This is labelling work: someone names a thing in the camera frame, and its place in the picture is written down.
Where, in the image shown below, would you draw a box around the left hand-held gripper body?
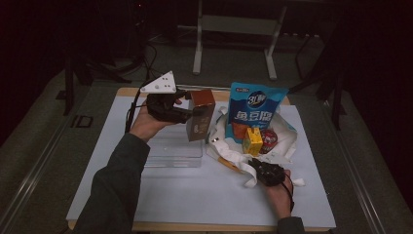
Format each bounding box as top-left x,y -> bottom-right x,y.
139,70 -> 193,125

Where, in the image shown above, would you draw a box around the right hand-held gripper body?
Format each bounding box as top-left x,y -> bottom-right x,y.
247,157 -> 287,187

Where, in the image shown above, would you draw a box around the brown carton box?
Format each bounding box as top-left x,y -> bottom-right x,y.
185,89 -> 217,142

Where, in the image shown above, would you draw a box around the clear plastic container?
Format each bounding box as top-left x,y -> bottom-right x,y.
141,122 -> 205,169

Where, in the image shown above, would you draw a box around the yellow drink carton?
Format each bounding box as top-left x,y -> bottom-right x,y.
242,127 -> 264,157

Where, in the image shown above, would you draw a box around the white tote bag coloured patches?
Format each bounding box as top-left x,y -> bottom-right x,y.
206,104 -> 307,189

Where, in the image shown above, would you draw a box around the blue snack bag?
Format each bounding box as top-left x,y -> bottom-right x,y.
226,81 -> 290,144

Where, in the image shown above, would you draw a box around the person's right hand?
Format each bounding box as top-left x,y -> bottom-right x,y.
264,169 -> 295,220

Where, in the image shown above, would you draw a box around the person's left hand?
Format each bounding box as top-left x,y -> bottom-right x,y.
129,97 -> 183,144

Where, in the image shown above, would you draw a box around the red can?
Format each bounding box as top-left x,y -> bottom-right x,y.
259,128 -> 280,155

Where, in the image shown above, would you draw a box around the white table mat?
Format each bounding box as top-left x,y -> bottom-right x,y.
65,95 -> 337,229

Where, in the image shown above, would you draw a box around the grey metal stand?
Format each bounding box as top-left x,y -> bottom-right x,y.
192,0 -> 288,82

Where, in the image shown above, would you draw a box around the black stand with legs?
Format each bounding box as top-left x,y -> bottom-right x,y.
287,19 -> 348,132
56,53 -> 132,117

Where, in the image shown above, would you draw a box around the right hand-held gripper black cable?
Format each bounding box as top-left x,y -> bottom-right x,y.
282,173 -> 296,213

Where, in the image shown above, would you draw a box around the hand-held gripper black cable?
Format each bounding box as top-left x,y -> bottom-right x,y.
124,86 -> 148,135
282,173 -> 296,213

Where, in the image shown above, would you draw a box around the left hand-held gripper black cable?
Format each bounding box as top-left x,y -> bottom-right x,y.
124,86 -> 148,135

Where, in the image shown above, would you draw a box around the black floor cables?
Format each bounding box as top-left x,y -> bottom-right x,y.
128,40 -> 173,89

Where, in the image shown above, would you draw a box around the black floor bracket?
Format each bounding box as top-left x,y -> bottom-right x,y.
70,114 -> 94,129

